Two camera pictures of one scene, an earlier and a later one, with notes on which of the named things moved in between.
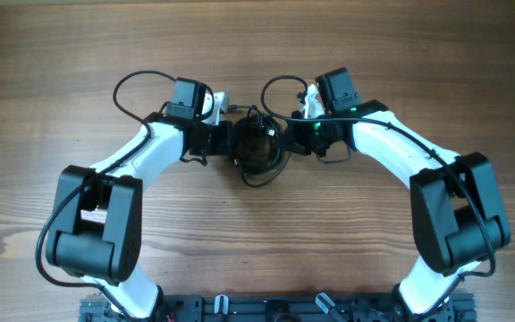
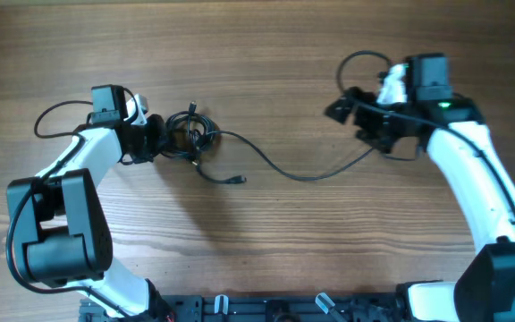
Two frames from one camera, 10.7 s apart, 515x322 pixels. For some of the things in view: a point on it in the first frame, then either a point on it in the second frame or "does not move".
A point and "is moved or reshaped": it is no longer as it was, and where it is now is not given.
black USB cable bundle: x=257 y=148 is moved or reshaped
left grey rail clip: x=224 y=303 does not move
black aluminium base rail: x=283 y=308 does not move
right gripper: x=298 y=134 to x=364 y=119
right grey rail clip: x=325 y=301 does not move
